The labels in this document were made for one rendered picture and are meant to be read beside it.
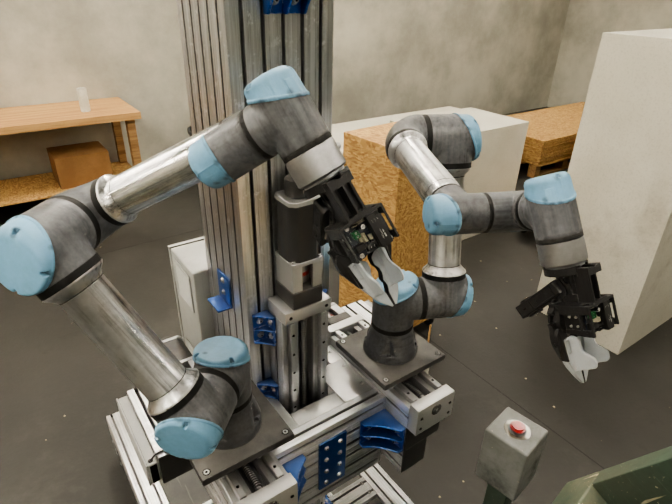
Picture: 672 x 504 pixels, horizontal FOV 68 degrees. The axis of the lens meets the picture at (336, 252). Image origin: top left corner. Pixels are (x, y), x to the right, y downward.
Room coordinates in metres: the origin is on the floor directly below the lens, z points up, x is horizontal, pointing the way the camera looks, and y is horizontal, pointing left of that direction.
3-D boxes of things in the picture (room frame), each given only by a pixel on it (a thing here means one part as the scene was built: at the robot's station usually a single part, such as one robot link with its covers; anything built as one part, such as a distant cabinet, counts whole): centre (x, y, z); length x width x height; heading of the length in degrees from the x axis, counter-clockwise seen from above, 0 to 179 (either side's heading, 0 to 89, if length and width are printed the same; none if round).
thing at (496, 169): (4.21, -1.01, 0.48); 1.00 x 0.64 x 0.95; 126
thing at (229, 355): (0.83, 0.24, 1.20); 0.13 x 0.12 x 0.14; 171
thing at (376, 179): (2.64, -0.35, 0.63); 0.50 x 0.42 x 1.25; 130
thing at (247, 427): (0.83, 0.24, 1.09); 0.15 x 0.15 x 0.10
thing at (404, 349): (1.12, -0.16, 1.09); 0.15 x 0.15 x 0.10
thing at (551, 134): (6.62, -2.97, 0.22); 2.46 x 1.04 x 0.44; 126
